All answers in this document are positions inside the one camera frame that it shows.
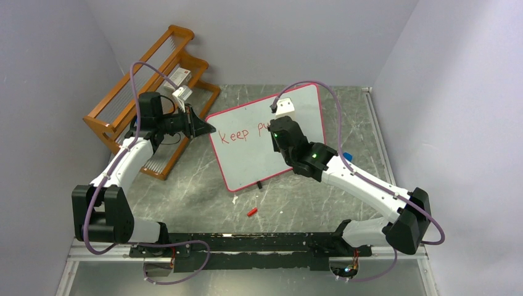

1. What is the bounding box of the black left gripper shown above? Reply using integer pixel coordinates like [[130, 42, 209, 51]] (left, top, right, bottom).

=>
[[157, 104, 216, 139]]

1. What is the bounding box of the pink-framed whiteboard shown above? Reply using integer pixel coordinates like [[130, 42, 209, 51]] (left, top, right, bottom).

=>
[[206, 83, 326, 192]]

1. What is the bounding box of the red marker cap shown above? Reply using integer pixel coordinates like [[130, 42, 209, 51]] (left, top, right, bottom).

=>
[[247, 207, 258, 217]]

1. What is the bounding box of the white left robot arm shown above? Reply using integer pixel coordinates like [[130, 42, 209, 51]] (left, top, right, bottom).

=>
[[72, 92, 216, 257]]

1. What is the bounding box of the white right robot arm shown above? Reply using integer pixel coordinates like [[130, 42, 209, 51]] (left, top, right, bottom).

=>
[[268, 116, 430, 255]]

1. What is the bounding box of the white red box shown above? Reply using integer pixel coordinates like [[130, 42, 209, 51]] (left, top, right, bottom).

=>
[[163, 67, 192, 92]]

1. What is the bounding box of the orange wooden rack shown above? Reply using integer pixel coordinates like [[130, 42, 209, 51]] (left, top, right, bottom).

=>
[[83, 25, 221, 154]]

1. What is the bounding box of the blue eraser block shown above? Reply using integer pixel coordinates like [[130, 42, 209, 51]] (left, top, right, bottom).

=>
[[343, 152, 353, 162]]

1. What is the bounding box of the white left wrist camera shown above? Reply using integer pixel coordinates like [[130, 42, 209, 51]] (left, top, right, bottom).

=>
[[172, 86, 192, 104]]

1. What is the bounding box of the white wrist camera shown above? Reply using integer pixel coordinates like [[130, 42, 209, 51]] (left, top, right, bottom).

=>
[[172, 86, 192, 104], [274, 97, 295, 120]]

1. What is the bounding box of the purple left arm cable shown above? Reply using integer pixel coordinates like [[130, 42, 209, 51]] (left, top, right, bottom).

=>
[[82, 62, 181, 257]]

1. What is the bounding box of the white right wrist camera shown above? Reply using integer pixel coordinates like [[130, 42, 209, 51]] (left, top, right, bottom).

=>
[[274, 97, 295, 120]]

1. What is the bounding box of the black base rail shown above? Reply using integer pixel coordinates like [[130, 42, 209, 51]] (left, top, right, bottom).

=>
[[129, 232, 372, 273]]

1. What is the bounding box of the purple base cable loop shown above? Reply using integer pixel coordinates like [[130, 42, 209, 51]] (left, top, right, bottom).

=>
[[142, 240, 211, 286]]

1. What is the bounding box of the aluminium frame rail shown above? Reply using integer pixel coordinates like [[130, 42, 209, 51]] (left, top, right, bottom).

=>
[[361, 87, 440, 295]]

